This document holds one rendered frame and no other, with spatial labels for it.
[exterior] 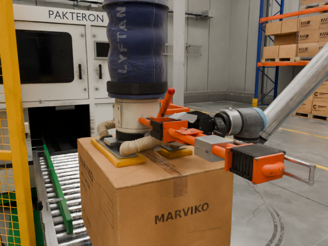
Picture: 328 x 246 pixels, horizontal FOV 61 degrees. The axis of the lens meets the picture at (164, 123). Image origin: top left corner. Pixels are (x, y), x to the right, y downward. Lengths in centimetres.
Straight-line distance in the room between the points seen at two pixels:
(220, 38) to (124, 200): 1213
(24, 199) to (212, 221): 91
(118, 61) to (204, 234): 64
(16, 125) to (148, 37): 74
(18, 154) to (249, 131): 101
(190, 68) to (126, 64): 1075
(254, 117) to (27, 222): 115
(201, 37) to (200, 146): 1147
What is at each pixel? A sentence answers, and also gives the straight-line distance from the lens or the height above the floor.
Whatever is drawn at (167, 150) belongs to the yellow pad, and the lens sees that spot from 101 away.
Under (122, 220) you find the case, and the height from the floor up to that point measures 98.
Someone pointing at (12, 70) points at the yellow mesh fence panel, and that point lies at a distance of 138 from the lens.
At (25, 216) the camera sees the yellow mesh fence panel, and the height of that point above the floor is 70.
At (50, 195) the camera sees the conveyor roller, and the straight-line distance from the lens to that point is 210.
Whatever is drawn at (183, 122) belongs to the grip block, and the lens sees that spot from 83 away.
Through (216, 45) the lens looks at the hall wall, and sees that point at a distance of 1260.
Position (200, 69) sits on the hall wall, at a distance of 1201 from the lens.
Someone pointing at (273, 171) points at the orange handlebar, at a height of 121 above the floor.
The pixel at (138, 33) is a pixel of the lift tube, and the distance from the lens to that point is 96.
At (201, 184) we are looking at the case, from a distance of 89.
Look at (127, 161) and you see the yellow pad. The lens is 91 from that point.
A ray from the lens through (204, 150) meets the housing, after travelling 66.
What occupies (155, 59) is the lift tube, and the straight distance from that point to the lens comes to 98.
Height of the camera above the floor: 139
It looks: 11 degrees down
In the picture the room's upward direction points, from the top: straight up
